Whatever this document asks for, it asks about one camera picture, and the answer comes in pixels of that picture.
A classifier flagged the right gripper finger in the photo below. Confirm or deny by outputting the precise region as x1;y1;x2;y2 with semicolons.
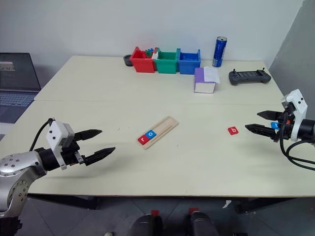
257;110;286;121
245;123;281;142

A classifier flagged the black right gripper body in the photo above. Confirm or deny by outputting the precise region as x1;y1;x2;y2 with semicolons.
277;102;296;142

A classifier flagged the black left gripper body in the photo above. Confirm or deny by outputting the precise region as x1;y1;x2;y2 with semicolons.
61;140;87;168

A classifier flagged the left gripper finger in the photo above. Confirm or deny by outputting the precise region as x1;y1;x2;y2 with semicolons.
85;147;116;166
73;129;103;142

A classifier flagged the wooden letter tray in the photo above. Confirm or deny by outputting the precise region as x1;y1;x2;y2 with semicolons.
137;116;179;150

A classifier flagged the dark grey handheld controller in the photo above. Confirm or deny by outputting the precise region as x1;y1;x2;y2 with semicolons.
228;68;272;87

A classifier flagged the white paper sheet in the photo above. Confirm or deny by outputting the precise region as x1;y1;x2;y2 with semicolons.
203;66;221;84

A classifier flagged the purple and white box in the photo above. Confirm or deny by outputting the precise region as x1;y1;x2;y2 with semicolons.
193;67;218;94

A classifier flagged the blue drink can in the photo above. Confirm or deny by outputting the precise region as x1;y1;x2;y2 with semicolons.
212;35;228;68

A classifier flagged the black round container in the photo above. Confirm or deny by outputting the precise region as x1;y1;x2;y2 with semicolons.
123;54;135;67

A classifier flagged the dark rounded shape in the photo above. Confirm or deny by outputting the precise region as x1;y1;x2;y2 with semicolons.
127;213;163;236
184;211;220;236

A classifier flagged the red plastic bin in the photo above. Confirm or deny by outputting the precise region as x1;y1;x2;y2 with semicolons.
130;46;156;73

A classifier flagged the grey laptop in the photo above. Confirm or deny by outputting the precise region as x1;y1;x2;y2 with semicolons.
0;52;42;124

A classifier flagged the blue plastic bin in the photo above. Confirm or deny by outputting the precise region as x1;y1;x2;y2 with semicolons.
177;48;202;75

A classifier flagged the green plastic bin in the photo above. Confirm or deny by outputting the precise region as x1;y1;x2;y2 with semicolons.
154;48;179;74

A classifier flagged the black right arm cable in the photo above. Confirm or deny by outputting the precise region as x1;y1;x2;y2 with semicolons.
279;117;315;171

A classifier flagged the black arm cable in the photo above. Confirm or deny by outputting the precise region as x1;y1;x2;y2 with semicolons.
29;118;55;152
279;117;315;171

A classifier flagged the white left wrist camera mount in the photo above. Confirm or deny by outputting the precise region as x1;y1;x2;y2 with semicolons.
46;119;75;171

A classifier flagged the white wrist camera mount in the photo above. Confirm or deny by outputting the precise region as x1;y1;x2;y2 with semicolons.
46;119;75;171
281;89;309;143

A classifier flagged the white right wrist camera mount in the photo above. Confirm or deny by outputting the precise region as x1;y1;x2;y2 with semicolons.
281;89;309;143

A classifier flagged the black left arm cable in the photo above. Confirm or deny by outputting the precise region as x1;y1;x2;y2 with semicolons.
29;118;55;152

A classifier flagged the black table frame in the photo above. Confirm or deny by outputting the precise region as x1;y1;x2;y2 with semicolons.
26;193;315;215

